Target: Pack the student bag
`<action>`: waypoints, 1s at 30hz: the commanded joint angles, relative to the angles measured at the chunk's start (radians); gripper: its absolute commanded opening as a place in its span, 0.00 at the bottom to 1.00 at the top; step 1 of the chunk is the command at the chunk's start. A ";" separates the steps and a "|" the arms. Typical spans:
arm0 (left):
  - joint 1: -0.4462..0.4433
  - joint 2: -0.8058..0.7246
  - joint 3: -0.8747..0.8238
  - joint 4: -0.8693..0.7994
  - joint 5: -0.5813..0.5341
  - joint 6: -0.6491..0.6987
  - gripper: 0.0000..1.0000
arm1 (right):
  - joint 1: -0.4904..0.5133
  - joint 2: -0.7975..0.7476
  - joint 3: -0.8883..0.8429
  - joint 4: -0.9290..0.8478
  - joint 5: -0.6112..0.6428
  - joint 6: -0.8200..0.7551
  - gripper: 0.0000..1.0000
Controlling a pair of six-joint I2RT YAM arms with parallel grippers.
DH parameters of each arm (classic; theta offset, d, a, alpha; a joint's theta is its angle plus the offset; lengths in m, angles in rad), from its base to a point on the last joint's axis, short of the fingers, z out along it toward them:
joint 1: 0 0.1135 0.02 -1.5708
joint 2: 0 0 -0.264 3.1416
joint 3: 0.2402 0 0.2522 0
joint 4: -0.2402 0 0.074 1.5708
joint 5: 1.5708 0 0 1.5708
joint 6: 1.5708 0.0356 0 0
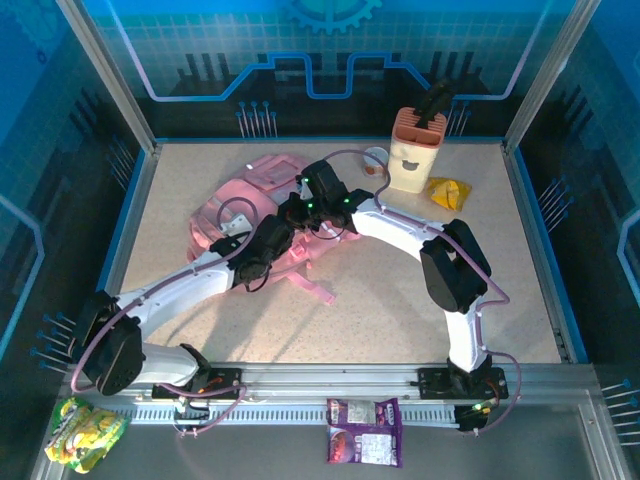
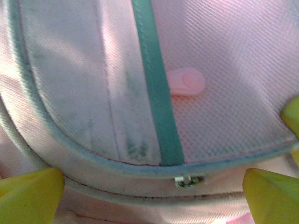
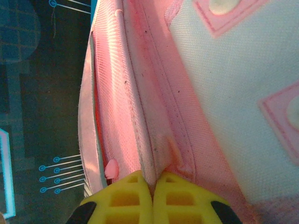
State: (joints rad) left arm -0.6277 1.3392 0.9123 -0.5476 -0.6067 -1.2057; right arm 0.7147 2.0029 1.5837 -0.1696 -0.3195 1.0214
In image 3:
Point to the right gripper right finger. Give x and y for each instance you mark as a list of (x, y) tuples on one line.
[(182, 203)]

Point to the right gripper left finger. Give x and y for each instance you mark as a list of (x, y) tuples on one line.
[(126, 203)]

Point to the pink student backpack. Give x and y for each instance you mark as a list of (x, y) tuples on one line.
[(187, 93)]

